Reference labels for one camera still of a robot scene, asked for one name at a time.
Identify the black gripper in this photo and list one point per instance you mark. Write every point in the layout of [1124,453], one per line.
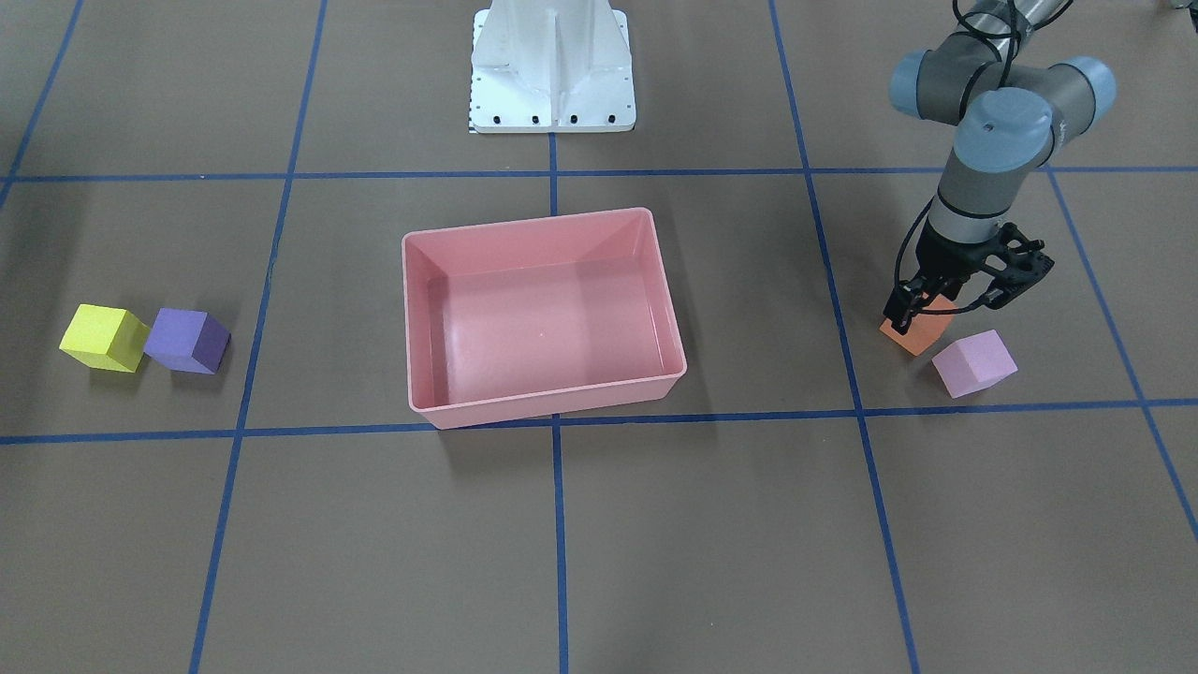
[944,251]

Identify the orange foam block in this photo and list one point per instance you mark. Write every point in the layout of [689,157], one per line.
[924,330]

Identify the yellow foam block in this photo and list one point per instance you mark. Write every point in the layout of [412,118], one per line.
[105,338]

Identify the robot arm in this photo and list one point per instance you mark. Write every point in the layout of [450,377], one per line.
[1008,120]

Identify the pink plastic bin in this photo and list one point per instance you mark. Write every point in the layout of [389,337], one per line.
[535,317]

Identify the pink foam block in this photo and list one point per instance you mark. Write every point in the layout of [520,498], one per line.
[974,363]

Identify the purple foam block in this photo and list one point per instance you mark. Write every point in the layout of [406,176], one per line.
[187,341]

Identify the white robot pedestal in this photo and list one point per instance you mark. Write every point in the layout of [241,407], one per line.
[542,67]

